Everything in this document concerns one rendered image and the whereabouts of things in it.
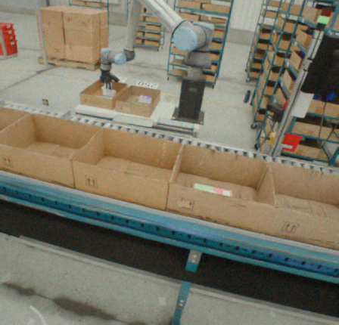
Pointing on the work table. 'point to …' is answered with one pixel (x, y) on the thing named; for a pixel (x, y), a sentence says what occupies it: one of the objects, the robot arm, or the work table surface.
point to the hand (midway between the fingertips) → (109, 91)
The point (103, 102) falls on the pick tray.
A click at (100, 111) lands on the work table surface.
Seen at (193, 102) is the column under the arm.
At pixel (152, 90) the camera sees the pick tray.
